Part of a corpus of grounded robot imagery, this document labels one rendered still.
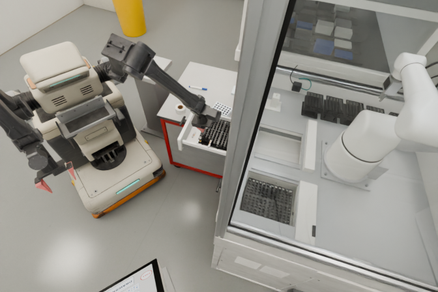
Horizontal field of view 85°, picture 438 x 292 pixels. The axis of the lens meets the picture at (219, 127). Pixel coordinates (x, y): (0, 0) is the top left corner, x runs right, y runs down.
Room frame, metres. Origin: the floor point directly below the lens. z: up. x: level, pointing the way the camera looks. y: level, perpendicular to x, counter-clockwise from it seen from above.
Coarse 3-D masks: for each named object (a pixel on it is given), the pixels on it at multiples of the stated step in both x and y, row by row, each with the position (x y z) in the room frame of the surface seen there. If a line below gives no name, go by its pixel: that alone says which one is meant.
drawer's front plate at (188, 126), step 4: (192, 116) 0.89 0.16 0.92; (188, 120) 0.86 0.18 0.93; (184, 124) 0.82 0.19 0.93; (188, 124) 0.83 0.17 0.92; (184, 128) 0.79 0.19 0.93; (188, 128) 0.83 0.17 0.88; (184, 132) 0.77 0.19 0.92; (188, 132) 0.82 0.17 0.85; (180, 136) 0.74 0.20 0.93; (184, 136) 0.77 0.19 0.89; (180, 140) 0.72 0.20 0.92; (180, 144) 0.71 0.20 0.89; (180, 148) 0.71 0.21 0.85
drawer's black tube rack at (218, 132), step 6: (222, 120) 0.90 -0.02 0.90; (216, 126) 0.85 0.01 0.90; (222, 126) 0.86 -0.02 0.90; (228, 126) 0.86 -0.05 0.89; (210, 132) 0.82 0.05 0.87; (216, 132) 0.83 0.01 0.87; (222, 132) 0.81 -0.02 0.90; (228, 132) 0.81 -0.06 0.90; (204, 138) 0.76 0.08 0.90; (210, 138) 0.76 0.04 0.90; (216, 138) 0.77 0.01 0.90; (222, 138) 0.79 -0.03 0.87; (204, 144) 0.74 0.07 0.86; (216, 144) 0.73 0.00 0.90; (222, 144) 0.73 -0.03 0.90
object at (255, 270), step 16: (224, 256) 0.24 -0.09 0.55; (240, 256) 0.23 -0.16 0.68; (240, 272) 0.22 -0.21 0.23; (256, 272) 0.20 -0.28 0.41; (272, 272) 0.19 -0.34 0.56; (288, 272) 0.18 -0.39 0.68; (272, 288) 0.16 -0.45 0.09; (288, 288) 0.15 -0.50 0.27; (304, 288) 0.14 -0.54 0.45; (320, 288) 0.13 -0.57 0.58; (336, 288) 0.13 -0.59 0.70
